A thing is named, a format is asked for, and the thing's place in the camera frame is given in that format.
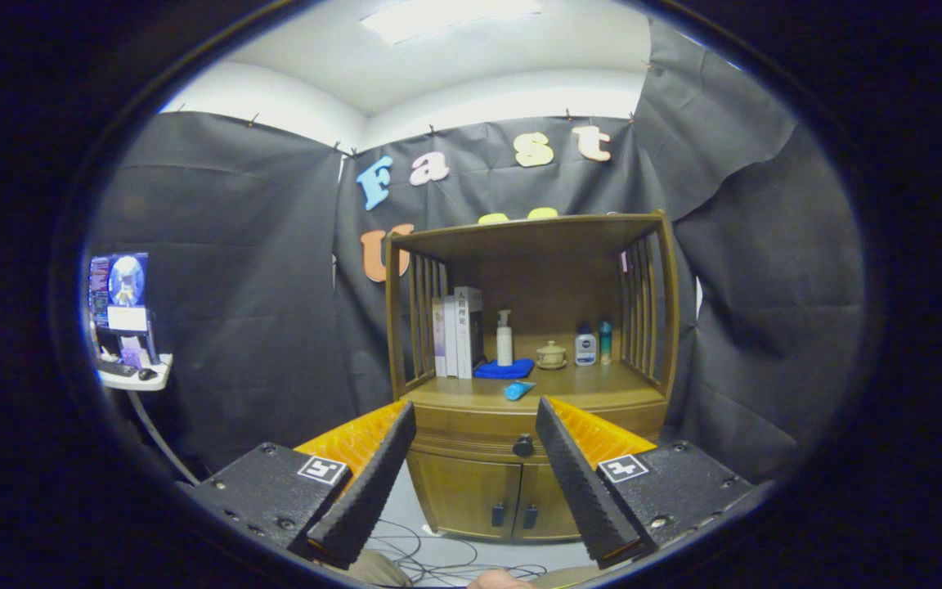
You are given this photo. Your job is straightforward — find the floor cables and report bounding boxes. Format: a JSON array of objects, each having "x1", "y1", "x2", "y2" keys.
[{"x1": 365, "y1": 519, "x2": 550, "y2": 586}]

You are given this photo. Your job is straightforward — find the person's khaki trousers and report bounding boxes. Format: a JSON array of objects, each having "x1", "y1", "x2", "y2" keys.
[{"x1": 328, "y1": 548, "x2": 413, "y2": 588}]

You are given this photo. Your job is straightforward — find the wooden cabinet door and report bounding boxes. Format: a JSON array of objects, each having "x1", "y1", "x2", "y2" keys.
[
  {"x1": 410, "y1": 452, "x2": 523, "y2": 541},
  {"x1": 518, "y1": 462, "x2": 582, "y2": 543}
]

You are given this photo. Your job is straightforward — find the thick white and black book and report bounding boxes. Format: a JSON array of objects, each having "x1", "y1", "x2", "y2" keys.
[{"x1": 454, "y1": 286, "x2": 485, "y2": 380}]

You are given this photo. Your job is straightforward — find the computer monitor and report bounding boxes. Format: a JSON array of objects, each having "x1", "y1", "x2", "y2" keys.
[{"x1": 87, "y1": 252, "x2": 153, "y2": 361}]

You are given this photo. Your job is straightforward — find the white thin book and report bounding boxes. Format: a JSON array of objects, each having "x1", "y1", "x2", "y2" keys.
[{"x1": 443, "y1": 294, "x2": 460, "y2": 378}]

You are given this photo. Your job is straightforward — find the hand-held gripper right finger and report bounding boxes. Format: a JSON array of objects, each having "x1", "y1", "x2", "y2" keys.
[{"x1": 535, "y1": 396, "x2": 774, "y2": 571}]

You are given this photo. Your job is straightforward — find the blue folded cloth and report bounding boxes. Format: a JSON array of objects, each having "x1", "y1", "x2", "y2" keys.
[{"x1": 473, "y1": 358, "x2": 536, "y2": 380}]

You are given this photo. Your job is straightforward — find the pink thin book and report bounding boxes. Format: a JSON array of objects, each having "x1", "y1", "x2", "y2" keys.
[{"x1": 433, "y1": 297, "x2": 449, "y2": 377}]

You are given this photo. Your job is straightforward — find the wooden drawer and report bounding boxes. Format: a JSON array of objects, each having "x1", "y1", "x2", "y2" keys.
[{"x1": 406, "y1": 405, "x2": 668, "y2": 463}]

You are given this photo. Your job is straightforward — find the white monitor stand table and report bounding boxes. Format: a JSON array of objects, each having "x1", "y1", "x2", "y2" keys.
[{"x1": 96, "y1": 353, "x2": 202, "y2": 483}]

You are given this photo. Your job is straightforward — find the wooden cabinet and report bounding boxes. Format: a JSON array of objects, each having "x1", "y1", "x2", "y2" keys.
[{"x1": 384, "y1": 211, "x2": 680, "y2": 545}]

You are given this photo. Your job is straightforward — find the wooden countertop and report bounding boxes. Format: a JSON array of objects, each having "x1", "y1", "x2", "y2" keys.
[{"x1": 401, "y1": 331, "x2": 668, "y2": 410}]

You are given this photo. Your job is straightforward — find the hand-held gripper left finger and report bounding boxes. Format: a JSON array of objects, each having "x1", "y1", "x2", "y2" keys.
[{"x1": 181, "y1": 399, "x2": 418, "y2": 570}]

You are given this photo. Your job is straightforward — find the black backdrop cloth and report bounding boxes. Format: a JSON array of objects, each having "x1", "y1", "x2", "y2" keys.
[{"x1": 87, "y1": 16, "x2": 868, "y2": 483}]

